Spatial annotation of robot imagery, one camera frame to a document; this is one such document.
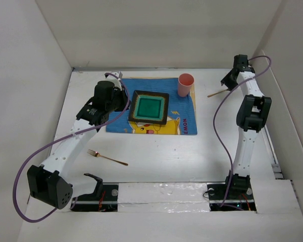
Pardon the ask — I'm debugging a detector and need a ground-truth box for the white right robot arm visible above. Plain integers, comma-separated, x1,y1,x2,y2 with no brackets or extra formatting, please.
221,54,272,200

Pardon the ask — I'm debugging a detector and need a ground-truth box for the pink plastic cup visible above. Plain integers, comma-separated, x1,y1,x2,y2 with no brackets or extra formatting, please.
177,73,194,97

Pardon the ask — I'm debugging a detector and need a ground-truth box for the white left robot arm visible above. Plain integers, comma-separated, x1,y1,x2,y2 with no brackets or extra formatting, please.
27,79,128,209

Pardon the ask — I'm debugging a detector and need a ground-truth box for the gold fork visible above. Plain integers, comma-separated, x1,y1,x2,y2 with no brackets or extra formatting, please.
87,149,129,166

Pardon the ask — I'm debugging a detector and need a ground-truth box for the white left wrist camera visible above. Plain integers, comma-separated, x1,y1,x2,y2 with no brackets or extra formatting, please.
105,72,123,88

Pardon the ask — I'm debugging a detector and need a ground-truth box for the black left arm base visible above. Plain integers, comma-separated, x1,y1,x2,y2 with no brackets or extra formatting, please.
70,173,119,212

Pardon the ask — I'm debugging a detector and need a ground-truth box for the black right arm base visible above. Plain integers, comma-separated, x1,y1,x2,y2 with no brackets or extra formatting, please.
203,174,257,211

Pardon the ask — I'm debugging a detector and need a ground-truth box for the gold spoon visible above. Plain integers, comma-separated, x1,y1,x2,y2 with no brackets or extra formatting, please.
207,89,230,98

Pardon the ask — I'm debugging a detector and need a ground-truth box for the blue Pikachu placemat cloth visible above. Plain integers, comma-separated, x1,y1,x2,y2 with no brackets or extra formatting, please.
106,78,197,135

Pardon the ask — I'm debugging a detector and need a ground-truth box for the green square ceramic plate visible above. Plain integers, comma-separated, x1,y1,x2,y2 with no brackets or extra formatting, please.
128,90,169,125

